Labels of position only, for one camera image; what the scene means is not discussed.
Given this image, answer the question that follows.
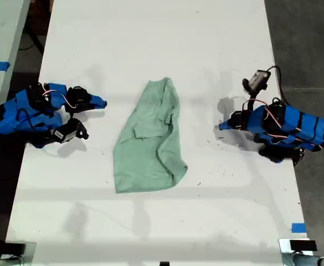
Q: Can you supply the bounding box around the pale green t-shirt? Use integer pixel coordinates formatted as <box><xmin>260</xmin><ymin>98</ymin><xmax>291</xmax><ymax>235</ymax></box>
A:
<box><xmin>112</xmin><ymin>77</ymin><xmax>189</xmax><ymax>194</ymax></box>

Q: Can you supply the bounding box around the white side table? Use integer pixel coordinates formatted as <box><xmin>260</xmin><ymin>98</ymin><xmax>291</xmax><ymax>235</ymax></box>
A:
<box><xmin>0</xmin><ymin>0</ymin><xmax>31</xmax><ymax>178</ymax></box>

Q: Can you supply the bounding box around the short blue tape strip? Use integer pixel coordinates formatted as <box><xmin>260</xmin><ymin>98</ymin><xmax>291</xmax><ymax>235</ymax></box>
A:
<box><xmin>291</xmin><ymin>222</ymin><xmax>307</xmax><ymax>234</ymax></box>

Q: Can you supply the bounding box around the small black box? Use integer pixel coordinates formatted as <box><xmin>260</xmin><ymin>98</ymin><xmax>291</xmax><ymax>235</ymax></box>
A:
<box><xmin>4</xmin><ymin>242</ymin><xmax>27</xmax><ymax>256</ymax></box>
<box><xmin>289</xmin><ymin>239</ymin><xmax>317</xmax><ymax>252</ymax></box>

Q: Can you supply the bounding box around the grey metal tube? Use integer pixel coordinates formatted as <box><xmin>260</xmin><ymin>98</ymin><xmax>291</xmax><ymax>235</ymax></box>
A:
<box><xmin>292</xmin><ymin>252</ymin><xmax>324</xmax><ymax>266</ymax></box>

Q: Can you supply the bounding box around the black camera stalk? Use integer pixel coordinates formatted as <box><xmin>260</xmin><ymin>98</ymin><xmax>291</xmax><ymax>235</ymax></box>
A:
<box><xmin>241</xmin><ymin>89</ymin><xmax>263</xmax><ymax>112</ymax></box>
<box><xmin>63</xmin><ymin>105</ymin><xmax>78</xmax><ymax>123</ymax></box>

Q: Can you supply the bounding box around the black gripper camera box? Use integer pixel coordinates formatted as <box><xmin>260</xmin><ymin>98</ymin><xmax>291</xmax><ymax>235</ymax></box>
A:
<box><xmin>52</xmin><ymin>118</ymin><xmax>90</xmax><ymax>144</ymax></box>

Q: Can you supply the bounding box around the grey black camera box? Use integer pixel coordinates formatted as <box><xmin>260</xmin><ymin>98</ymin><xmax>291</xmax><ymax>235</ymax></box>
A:
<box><xmin>242</xmin><ymin>69</ymin><xmax>272</xmax><ymax>93</ymax></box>

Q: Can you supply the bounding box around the black camera cable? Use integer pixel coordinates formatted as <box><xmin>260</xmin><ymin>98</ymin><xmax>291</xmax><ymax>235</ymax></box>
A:
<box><xmin>266</xmin><ymin>65</ymin><xmax>290</xmax><ymax>106</ymax></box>

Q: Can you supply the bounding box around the shiny metal bracket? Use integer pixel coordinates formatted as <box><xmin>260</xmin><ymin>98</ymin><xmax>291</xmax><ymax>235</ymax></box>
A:
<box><xmin>4</xmin><ymin>241</ymin><xmax>37</xmax><ymax>266</ymax></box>
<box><xmin>278</xmin><ymin>238</ymin><xmax>314</xmax><ymax>266</ymax></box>

